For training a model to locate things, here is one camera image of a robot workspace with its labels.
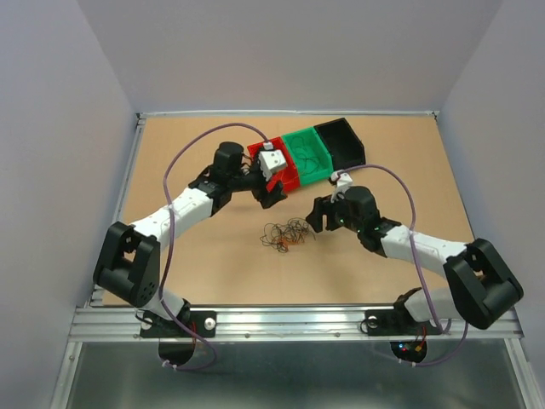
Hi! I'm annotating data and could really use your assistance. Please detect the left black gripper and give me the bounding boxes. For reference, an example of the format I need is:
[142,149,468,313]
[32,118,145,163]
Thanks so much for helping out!
[228,147,286,209]

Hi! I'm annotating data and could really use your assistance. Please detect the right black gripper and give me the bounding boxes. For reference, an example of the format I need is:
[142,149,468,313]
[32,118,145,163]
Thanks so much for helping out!
[303,187,362,233]

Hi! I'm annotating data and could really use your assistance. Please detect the thin wire bundle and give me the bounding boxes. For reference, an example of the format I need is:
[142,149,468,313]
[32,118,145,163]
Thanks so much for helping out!
[259,216,318,253]

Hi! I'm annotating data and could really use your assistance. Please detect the black thin wire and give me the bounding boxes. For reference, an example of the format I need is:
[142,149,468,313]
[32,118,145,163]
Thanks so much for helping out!
[291,135,327,178]

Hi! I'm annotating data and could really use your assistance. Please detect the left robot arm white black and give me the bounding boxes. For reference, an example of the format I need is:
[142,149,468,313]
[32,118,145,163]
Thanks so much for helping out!
[93,141,287,337]

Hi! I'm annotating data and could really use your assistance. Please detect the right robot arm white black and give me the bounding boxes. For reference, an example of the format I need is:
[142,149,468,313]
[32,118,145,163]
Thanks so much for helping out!
[306,187,524,332]

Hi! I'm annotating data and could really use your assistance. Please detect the red plastic bin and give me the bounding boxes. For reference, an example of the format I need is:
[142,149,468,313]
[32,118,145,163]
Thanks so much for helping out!
[267,136,301,193]

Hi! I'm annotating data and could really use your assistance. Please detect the green plastic bin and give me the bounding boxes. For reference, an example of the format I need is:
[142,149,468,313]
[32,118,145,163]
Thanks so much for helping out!
[281,127,333,186]

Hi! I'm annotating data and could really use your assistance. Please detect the black plastic bin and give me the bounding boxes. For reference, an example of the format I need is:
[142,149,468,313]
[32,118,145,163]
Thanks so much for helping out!
[314,118,367,170]

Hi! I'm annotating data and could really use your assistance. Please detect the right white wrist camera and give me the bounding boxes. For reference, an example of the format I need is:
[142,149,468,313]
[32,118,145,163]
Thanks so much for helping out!
[329,170,353,203]

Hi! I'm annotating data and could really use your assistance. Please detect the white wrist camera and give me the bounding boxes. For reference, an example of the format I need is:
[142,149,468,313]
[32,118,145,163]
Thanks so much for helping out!
[258,150,288,181]
[329,170,353,203]

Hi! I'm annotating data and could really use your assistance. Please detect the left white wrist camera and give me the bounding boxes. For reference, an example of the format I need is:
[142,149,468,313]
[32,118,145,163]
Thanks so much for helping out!
[258,150,288,181]

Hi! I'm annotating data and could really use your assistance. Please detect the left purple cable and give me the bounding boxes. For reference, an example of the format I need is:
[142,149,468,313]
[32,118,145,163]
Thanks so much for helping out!
[156,122,218,372]

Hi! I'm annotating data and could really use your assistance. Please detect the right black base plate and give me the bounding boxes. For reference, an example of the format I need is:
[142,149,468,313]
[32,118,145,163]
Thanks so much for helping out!
[361,308,441,337]

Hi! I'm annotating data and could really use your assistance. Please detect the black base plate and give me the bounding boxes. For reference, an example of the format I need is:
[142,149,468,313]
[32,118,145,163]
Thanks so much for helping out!
[135,310,216,338]
[361,308,441,337]

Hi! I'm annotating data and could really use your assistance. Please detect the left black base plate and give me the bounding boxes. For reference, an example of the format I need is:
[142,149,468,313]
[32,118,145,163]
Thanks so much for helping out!
[135,310,216,338]

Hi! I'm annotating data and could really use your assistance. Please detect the aluminium mounting rail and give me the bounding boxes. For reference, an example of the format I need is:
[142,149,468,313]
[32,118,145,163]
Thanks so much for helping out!
[70,302,524,342]

